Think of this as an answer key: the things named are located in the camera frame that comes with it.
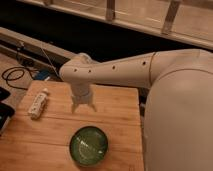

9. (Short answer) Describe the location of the thin white cable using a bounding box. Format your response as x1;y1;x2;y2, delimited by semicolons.
39;46;61;78

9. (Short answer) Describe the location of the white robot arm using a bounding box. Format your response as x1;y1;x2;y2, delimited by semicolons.
59;49;213;171

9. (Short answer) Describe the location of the green ceramic bowl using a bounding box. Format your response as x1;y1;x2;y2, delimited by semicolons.
69;126;108;167

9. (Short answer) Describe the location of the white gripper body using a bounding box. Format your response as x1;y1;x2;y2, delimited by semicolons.
71;83;93;104

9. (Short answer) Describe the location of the black device at left edge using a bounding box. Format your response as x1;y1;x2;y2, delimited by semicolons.
0;87;15;136

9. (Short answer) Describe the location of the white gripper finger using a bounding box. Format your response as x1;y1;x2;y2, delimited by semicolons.
72;103;78;113
88;103;97;112

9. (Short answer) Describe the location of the blue object on floor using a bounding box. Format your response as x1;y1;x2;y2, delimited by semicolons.
34;70;50;80

